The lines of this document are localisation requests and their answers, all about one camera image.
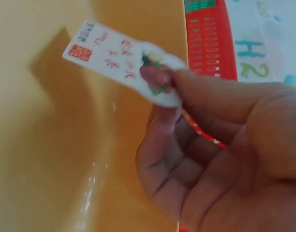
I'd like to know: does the white printed packet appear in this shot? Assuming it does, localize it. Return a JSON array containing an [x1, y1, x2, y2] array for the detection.
[[61, 20, 189, 108]]

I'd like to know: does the person's right hand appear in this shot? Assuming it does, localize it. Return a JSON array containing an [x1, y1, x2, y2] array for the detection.
[[135, 69, 296, 232]]

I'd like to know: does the red plastic basket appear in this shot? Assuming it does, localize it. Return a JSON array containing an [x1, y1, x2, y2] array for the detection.
[[178, 0, 238, 232]]

